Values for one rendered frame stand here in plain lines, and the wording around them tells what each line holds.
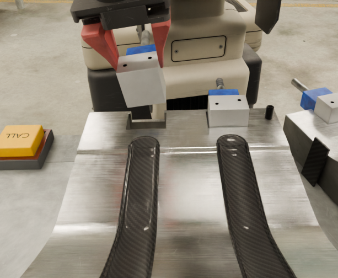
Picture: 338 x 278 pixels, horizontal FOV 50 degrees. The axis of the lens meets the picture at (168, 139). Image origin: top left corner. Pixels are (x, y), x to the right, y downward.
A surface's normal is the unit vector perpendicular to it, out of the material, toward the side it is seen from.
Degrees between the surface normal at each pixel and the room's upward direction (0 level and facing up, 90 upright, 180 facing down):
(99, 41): 119
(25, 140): 0
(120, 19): 98
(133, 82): 98
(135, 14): 98
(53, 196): 0
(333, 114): 90
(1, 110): 0
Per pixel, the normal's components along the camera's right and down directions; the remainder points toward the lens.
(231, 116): -0.02, 0.60
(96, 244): -0.03, -0.97
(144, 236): -0.22, -0.92
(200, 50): 0.18, 0.69
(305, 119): -0.04, -0.80
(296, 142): -0.96, 0.20
